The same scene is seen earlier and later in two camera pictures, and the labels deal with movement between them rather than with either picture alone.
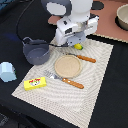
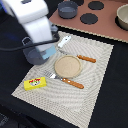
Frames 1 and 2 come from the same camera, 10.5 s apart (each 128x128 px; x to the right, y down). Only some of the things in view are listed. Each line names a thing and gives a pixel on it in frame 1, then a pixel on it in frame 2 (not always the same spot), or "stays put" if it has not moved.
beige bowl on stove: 121,19 stays put
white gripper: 71,32 -> 41,30
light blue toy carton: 7,72 -> 49,52
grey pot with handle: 36,51 stays put
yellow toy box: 35,83 stays put
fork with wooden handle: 72,83 stays put
